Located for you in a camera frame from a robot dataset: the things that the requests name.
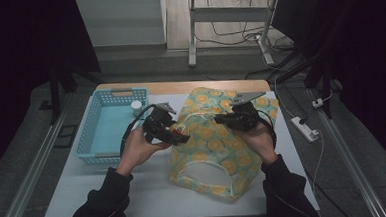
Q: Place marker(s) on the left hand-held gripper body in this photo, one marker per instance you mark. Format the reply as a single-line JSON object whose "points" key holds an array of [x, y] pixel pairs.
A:
{"points": [[156, 123]]}

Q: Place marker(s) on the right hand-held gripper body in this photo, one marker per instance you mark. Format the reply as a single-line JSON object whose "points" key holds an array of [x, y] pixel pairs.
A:
{"points": [[248, 117]]}

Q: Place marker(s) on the small white jar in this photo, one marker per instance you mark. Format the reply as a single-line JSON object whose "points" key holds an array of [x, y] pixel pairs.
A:
{"points": [[136, 107]]}

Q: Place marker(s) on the citrus print tote bag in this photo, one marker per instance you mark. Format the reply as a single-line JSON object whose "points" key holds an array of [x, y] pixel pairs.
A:
{"points": [[213, 144]]}

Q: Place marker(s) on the light blue plastic basket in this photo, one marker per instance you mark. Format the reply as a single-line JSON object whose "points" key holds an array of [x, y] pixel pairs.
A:
{"points": [[105, 133]]}

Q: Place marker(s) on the person's right hand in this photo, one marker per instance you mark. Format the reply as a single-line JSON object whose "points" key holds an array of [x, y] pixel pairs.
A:
{"points": [[263, 145]]}

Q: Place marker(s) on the person's left hand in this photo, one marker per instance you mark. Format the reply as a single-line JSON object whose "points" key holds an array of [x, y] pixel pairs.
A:
{"points": [[136, 151]]}

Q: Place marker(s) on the white power strip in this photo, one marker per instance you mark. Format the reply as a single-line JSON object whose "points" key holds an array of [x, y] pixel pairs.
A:
{"points": [[304, 129]]}

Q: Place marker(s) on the small white adapter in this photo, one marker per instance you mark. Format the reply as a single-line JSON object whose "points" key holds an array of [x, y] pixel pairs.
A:
{"points": [[318, 103]]}

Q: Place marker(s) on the black metal stand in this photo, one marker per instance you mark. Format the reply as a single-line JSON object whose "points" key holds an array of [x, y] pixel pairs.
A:
{"points": [[54, 95], [326, 81]]}

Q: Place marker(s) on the black floor plate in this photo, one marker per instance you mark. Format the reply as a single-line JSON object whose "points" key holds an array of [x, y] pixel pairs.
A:
{"points": [[65, 136]]}

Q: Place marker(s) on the white-legged desk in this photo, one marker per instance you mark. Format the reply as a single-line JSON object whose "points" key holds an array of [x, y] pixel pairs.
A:
{"points": [[226, 15]]}

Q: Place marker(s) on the white cabinet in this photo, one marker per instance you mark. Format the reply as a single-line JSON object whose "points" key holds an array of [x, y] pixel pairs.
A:
{"points": [[119, 22]]}

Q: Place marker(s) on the black curtain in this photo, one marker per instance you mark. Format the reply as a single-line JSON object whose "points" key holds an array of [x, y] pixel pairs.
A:
{"points": [[369, 62], [18, 64]]}

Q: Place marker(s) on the aluminium floor rail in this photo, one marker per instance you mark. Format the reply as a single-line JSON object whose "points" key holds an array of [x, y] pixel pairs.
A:
{"points": [[351, 167], [34, 170]]}

